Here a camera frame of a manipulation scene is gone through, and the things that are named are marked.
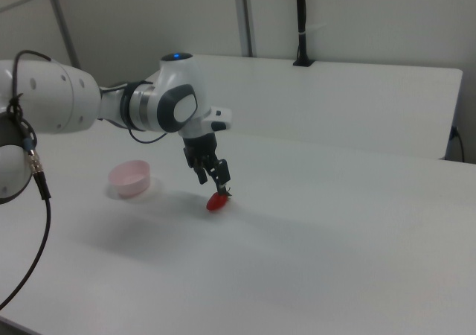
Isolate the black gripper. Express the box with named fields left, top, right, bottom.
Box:
left=181, top=133, right=232, bottom=194

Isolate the red strawberry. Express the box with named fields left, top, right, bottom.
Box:
left=206, top=187, right=233, bottom=213

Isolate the pink plastic bowl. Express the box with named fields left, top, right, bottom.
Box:
left=108, top=159, right=152, bottom=198

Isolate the black camera pole with clamp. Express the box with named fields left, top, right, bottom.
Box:
left=292, top=0, right=316, bottom=68

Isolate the black cable with metal connector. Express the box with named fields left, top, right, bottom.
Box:
left=0, top=49, right=53, bottom=309

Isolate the black cable at table edge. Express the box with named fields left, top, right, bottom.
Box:
left=451, top=125, right=466, bottom=162

